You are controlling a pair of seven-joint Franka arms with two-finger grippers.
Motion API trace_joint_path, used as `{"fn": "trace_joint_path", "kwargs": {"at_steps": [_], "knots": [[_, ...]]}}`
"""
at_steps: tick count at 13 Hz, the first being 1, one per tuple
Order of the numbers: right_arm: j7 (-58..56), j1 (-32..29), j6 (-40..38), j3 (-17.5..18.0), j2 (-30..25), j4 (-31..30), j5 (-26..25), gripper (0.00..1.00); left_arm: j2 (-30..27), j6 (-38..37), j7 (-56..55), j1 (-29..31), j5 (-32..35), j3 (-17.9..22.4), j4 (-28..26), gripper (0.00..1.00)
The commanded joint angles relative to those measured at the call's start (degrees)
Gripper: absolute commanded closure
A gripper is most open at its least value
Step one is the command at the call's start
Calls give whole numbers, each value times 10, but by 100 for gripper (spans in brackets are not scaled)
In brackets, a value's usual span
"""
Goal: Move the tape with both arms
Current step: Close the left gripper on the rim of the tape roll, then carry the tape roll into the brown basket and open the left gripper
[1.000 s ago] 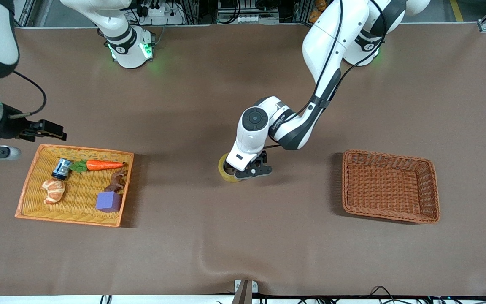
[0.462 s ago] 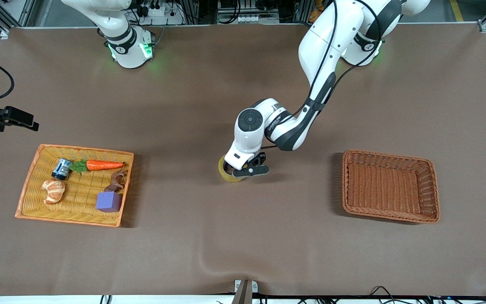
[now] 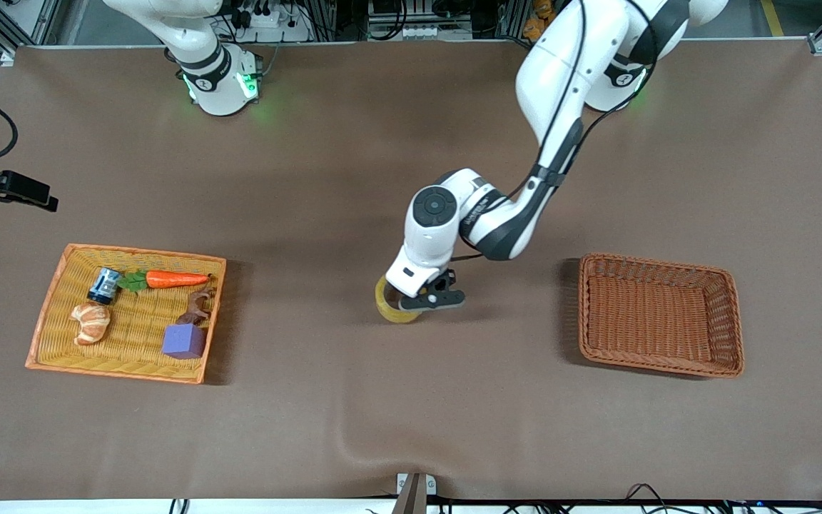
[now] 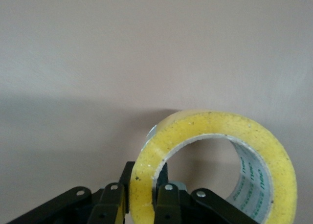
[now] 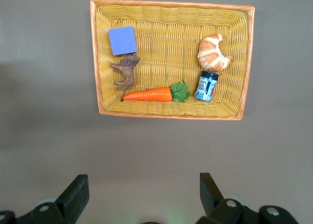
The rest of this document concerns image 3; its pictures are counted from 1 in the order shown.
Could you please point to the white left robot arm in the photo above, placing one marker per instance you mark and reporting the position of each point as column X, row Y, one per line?
column 561, row 64

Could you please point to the purple foam cube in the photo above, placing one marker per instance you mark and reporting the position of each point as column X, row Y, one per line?
column 183, row 341

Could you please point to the brown wicker basket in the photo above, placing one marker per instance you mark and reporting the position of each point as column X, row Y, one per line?
column 657, row 314

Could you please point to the orange yellow wicker tray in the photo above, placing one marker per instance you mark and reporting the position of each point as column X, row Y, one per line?
column 61, row 350

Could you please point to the small blue can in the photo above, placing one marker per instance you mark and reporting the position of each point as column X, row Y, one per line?
column 104, row 285

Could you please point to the brown table cover sheet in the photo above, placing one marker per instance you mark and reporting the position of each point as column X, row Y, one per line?
column 411, row 400

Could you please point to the yellowish clear tape roll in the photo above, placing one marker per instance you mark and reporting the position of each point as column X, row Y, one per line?
column 386, row 303

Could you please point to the orange toy carrot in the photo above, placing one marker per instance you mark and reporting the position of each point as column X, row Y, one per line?
column 172, row 279

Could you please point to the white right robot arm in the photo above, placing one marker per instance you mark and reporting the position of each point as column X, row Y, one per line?
column 215, row 86

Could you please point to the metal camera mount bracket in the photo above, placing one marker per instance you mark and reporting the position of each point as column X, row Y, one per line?
column 414, row 492

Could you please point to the pile of orange items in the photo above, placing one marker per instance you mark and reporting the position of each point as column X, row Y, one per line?
column 536, row 25

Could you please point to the white power strip with plugs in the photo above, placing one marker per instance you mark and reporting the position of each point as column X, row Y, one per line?
column 275, row 32

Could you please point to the brown wooden moose figure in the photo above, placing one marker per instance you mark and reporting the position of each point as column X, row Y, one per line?
column 193, row 312

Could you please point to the toy croissant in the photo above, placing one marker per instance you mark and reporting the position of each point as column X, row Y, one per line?
column 90, row 323

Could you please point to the long white power strip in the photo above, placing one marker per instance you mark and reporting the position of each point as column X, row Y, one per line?
column 418, row 33

